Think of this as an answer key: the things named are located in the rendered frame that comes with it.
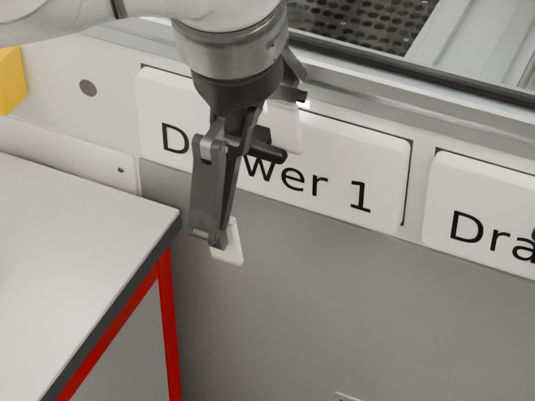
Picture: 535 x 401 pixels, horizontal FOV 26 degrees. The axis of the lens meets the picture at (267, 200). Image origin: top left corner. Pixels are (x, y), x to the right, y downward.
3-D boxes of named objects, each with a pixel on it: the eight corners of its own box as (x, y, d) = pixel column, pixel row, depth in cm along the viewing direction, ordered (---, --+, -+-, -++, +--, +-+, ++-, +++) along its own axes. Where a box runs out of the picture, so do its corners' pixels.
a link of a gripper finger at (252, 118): (262, 106, 96) (255, 107, 95) (235, 232, 99) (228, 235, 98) (220, 94, 97) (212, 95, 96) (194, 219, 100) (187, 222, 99)
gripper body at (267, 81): (253, 94, 88) (264, 168, 96) (298, 18, 93) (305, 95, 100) (166, 69, 91) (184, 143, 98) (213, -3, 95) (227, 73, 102)
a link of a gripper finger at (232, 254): (236, 216, 99) (232, 223, 99) (244, 261, 105) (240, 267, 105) (205, 206, 100) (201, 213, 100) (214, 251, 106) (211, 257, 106)
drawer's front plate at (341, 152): (396, 235, 115) (405, 152, 108) (141, 156, 124) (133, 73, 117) (402, 224, 117) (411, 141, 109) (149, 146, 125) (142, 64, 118)
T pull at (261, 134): (283, 167, 111) (283, 156, 110) (213, 145, 113) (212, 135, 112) (298, 145, 113) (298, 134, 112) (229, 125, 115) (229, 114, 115)
